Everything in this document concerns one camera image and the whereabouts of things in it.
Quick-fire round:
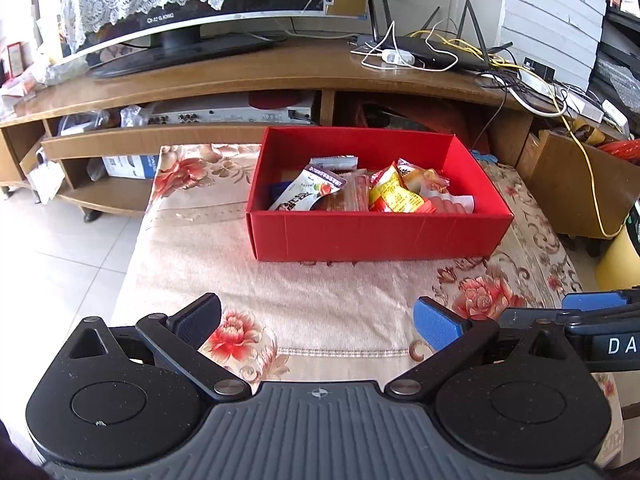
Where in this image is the red yellow sausage packet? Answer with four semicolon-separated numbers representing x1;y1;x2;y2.
367;160;428;213

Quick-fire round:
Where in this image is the brown cardboard box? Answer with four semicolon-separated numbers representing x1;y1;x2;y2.
515;130;640;241

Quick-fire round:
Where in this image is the white plastic bag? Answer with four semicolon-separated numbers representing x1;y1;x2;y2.
27;157;66;206

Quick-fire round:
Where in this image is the white power strip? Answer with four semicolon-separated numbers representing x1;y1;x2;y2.
520;67;606;123

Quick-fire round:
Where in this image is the yellow cable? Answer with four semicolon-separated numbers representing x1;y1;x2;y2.
417;0;626;238

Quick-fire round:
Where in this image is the yellow trash bin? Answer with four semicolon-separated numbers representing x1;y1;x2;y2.
595;200;640;291

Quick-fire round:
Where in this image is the red cardboard box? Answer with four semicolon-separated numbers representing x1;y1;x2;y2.
246;126;516;263

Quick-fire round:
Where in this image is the blue snack packet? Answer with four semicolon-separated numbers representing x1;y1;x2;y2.
267;180;296;206

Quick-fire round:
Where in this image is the black router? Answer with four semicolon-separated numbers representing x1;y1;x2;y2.
367;0;516;73

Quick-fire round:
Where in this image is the pink cake pack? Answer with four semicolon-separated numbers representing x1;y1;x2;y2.
320;172;373;212

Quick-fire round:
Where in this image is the red plastic bag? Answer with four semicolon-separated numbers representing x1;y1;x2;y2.
600;140;640;161

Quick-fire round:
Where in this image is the black shelf rack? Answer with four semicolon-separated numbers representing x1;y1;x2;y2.
590;0;640;136

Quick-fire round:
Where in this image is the clear plastic bag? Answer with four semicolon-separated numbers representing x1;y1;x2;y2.
60;112;108;136
120;105;151;128

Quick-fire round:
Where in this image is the wooden TV stand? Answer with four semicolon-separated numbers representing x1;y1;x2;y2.
0;40;551;218

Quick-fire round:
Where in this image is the white and blue box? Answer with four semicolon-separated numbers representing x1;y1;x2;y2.
102;154;161;180

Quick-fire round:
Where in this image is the red framed certificate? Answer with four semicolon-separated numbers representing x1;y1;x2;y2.
6;40;27;81

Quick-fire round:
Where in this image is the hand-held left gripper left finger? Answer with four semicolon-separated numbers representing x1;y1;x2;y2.
67;292;252;402

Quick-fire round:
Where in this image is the stack of white panels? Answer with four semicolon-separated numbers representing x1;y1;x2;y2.
500;0;611;91

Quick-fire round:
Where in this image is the silver brown-striped snack packet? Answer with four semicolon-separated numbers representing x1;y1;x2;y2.
269;167;348;212

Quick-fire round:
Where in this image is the dark red cloth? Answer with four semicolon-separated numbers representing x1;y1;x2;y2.
249;91;316;111

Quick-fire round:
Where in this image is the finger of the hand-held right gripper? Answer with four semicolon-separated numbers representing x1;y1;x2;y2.
497;307;640;337
561;287;640;313

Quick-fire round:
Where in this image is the white purple-striped snack packet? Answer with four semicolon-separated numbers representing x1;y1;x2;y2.
309;155;360;173

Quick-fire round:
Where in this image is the floral tablecloth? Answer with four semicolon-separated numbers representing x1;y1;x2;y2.
110;142;626;466

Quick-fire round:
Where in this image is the silver AV player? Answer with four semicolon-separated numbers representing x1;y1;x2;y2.
147;100;321;127

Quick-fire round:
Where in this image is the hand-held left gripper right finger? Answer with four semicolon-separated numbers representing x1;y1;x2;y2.
385;296;576;402

